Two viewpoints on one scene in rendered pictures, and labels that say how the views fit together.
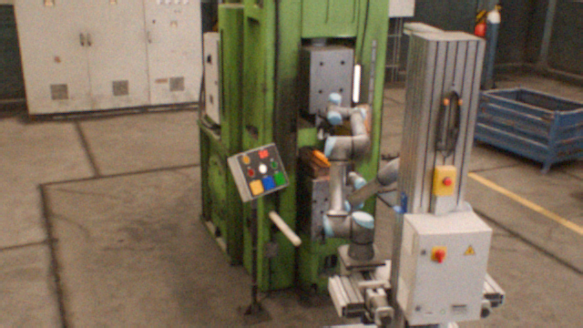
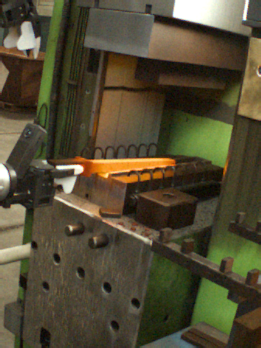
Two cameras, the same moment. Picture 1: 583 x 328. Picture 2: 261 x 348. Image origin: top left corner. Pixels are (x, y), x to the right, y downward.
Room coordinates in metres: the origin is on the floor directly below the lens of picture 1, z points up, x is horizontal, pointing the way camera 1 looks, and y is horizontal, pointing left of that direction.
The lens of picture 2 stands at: (3.36, -1.32, 1.31)
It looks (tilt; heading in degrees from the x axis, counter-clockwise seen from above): 14 degrees down; 63
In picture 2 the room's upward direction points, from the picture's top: 9 degrees clockwise
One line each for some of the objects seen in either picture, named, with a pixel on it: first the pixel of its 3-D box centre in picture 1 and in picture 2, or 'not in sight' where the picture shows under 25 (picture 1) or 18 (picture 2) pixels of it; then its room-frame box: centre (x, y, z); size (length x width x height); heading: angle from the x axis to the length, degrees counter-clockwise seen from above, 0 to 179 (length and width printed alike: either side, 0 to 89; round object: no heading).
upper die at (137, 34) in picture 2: (316, 110); (172, 40); (4.03, -0.10, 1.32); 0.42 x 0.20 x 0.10; 24
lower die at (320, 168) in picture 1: (314, 159); (149, 176); (4.03, -0.10, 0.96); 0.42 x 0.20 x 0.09; 24
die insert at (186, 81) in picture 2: not in sight; (184, 73); (4.08, -0.11, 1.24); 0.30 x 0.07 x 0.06; 24
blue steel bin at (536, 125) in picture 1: (531, 125); not in sight; (7.15, -2.81, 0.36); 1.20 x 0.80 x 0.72; 31
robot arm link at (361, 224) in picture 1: (361, 226); not in sight; (2.92, -0.34, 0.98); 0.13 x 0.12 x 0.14; 92
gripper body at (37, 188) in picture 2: not in sight; (24, 182); (3.64, -0.30, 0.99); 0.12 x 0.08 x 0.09; 24
